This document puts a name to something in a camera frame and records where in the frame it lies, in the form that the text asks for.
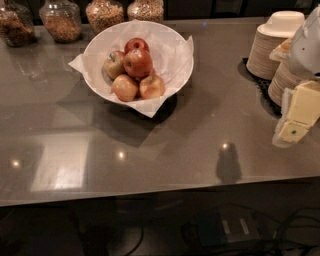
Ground glass jar far left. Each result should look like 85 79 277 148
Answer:
0 0 36 47

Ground stack of paper bowls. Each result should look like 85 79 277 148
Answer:
246 11 305 80
268 38 301 106

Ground glass jar of cereal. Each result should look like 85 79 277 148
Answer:
86 0 124 34

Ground yellow-red front right apple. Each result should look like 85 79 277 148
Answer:
139 75 165 99

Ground front stack of paper bowls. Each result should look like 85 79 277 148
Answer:
268 38 301 106

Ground glass jar of granola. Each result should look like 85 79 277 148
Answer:
39 0 81 43

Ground black cables under table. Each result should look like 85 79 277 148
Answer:
213 203 320 256

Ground glass jar of nuts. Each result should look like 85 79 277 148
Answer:
127 0 164 23

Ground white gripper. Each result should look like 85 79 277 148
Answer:
272 76 320 148

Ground black rubber mat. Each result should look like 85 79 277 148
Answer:
246 68 282 118

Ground rear stack of paper bowls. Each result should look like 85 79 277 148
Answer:
246 11 305 80

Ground yellow-red apple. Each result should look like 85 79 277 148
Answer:
111 74 139 102
139 75 165 99

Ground dark red top apple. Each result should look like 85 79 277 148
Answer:
124 37 150 53

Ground white paper liner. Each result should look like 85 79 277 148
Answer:
68 19 195 119

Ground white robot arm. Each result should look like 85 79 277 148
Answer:
272 6 320 148

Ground black power box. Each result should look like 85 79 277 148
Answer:
181 209 264 249

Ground large red apple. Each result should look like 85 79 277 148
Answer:
123 49 153 78

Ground white bowl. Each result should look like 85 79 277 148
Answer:
82 21 195 106

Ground yellow-red front left apple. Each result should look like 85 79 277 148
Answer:
111 74 139 102

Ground greenish left apple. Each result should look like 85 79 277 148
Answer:
103 51 125 79

